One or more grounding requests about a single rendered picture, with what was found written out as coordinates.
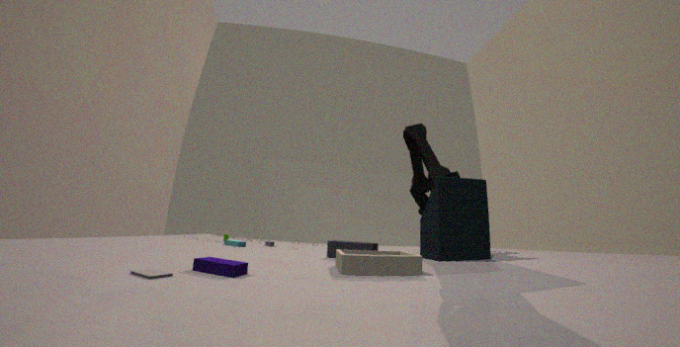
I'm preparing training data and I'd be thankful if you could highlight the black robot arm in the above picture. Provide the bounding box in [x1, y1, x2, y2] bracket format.
[403, 124, 460, 210]

